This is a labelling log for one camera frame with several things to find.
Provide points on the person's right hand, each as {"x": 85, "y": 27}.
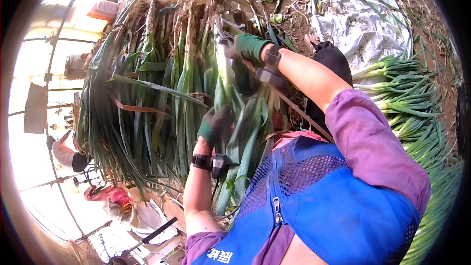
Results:
{"x": 251, "y": 46}

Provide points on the person's left hand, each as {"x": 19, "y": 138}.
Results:
{"x": 214, "y": 127}

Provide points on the person's right fingers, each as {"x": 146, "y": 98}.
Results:
{"x": 231, "y": 49}

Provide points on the person's left fingers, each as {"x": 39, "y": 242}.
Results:
{"x": 225, "y": 116}

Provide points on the single green onion stalk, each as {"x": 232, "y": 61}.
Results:
{"x": 223, "y": 70}

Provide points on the black wrist band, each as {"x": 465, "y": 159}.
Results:
{"x": 206, "y": 162}
{"x": 272, "y": 62}

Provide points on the pile of unpeeled green onions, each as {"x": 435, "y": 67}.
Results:
{"x": 147, "y": 81}

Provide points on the person's legs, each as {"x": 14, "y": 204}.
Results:
{"x": 333, "y": 64}

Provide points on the white plastic sheet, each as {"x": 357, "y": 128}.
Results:
{"x": 358, "y": 25}

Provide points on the person's body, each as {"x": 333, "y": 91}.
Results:
{"x": 331, "y": 209}

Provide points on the pile of cleaned green onions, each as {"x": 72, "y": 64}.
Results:
{"x": 408, "y": 99}

